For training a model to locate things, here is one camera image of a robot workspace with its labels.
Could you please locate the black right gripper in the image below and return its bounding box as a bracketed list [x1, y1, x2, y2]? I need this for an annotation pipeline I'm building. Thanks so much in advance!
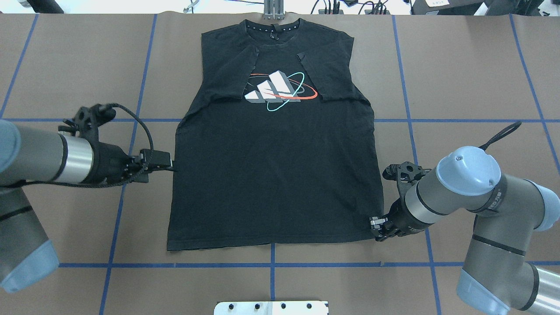
[369, 199, 427, 242]

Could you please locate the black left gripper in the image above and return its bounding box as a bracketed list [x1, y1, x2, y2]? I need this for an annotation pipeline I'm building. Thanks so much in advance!
[90, 142, 147, 185]

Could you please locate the black graphic t-shirt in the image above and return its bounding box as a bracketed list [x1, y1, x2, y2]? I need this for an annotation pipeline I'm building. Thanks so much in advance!
[166, 19, 384, 251]

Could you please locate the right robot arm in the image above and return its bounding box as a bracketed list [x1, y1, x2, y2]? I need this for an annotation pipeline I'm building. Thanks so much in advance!
[369, 146, 559, 315]

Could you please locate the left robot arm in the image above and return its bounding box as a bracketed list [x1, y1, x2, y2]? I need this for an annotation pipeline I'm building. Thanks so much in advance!
[0, 119, 143, 293]

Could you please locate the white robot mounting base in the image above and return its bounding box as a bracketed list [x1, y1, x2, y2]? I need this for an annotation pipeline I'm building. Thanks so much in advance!
[213, 301, 330, 315]

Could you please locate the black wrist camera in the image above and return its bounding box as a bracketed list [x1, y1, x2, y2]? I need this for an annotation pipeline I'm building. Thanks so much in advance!
[140, 149, 175, 173]

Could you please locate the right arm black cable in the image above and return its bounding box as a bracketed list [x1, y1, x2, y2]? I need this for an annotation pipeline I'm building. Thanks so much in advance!
[478, 121, 523, 151]

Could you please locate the aluminium frame post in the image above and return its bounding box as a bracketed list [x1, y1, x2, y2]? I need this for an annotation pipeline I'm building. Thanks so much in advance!
[262, 0, 285, 21]

